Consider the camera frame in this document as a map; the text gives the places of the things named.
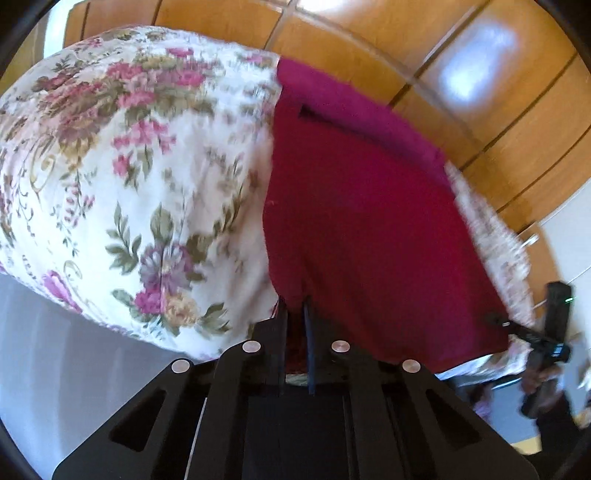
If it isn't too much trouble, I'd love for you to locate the dark red knit sweater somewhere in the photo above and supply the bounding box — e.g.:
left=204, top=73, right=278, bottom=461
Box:
left=263, top=58, right=509, bottom=373

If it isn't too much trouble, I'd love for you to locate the person's right hand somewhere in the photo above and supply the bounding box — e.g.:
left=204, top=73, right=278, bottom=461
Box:
left=521, top=365, right=564, bottom=419

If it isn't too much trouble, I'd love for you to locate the floral bedspread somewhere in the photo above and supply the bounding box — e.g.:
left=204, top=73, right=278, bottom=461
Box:
left=1, top=26, right=534, bottom=377

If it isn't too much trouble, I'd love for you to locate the wooden wardrobe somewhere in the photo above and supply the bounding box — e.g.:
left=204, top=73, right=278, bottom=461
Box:
left=64, top=0, right=590, bottom=299

